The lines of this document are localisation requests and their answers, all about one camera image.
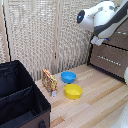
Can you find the yellow bowl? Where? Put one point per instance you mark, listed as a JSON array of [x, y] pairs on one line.
[[73, 91]]

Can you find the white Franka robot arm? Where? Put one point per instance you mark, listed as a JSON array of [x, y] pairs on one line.
[[100, 16]]

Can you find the orange yellow snack packet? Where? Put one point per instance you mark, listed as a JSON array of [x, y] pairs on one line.
[[49, 81]]

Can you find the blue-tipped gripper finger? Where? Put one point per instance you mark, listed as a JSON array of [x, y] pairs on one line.
[[107, 39]]

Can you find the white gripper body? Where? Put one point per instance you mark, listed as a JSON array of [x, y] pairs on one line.
[[97, 40]]

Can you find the blue bowl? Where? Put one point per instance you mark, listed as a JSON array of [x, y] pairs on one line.
[[68, 77]]

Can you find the black fabric storage box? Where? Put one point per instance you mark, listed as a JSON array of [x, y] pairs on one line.
[[20, 96]]

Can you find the dark wooden drawer cabinet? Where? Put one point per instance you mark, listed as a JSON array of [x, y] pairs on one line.
[[89, 56]]

